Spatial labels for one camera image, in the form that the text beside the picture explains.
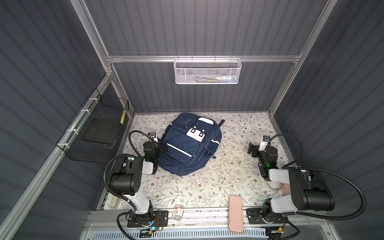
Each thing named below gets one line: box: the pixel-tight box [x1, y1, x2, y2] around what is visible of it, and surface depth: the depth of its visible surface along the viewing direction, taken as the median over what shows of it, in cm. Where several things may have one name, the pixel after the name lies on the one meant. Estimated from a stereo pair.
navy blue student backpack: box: [157, 113, 225, 177], surface depth 93 cm
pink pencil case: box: [229, 194, 244, 233], surface depth 75 cm
